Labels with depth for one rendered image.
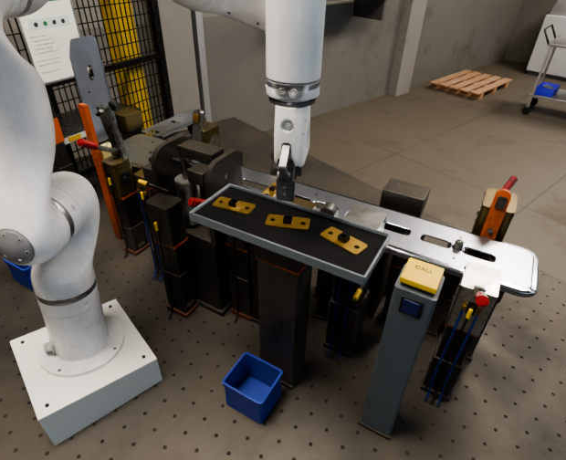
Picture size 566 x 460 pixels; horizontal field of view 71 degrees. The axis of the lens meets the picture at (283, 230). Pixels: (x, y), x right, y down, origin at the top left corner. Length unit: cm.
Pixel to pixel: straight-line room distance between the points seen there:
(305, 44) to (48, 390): 87
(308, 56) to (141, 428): 85
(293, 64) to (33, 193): 48
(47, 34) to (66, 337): 118
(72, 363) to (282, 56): 81
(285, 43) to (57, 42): 135
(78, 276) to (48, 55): 109
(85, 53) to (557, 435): 171
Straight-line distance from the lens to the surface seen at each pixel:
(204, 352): 114
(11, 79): 75
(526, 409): 120
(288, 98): 62
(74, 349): 104
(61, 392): 104
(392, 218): 111
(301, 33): 60
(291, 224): 76
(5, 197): 81
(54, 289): 93
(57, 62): 185
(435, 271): 71
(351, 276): 66
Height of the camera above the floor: 160
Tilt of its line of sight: 36 degrees down
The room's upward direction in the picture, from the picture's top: 1 degrees clockwise
